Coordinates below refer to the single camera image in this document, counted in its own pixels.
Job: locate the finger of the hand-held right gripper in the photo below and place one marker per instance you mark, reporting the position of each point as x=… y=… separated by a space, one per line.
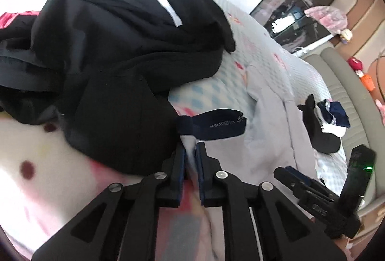
x=300 y=190
x=306 y=178

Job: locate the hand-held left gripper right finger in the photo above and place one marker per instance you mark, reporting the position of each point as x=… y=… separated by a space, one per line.
x=200 y=171

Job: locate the pink plush toy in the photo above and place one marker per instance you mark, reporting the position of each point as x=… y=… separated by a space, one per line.
x=381 y=112

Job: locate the white shirt navy trim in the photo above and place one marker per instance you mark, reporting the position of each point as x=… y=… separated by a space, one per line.
x=264 y=134

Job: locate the folded white pink garment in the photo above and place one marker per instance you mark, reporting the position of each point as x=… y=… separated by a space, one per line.
x=334 y=130

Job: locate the stack of folded clothes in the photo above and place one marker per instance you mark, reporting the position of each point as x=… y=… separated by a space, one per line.
x=321 y=134

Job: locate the pink patterned cloth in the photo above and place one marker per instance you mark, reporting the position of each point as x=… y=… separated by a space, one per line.
x=329 y=19

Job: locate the folded navy striped garment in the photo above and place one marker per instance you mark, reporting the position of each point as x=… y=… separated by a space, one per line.
x=337 y=113

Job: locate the dark glass cabinet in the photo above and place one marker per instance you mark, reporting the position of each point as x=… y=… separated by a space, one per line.
x=294 y=2

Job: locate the small yellow doll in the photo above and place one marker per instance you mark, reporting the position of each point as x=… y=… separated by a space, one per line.
x=346 y=36

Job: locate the orange plush toy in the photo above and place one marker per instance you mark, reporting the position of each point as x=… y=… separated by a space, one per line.
x=367 y=81

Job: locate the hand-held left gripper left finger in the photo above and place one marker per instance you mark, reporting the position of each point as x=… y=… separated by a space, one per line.
x=181 y=171

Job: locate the blue checkered cartoon blanket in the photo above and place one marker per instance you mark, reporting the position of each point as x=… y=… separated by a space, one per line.
x=45 y=189

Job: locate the black clothes heap white stripe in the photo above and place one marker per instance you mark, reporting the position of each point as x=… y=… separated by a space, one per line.
x=114 y=53

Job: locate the round hoop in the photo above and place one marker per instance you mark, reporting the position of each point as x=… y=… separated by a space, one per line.
x=373 y=68

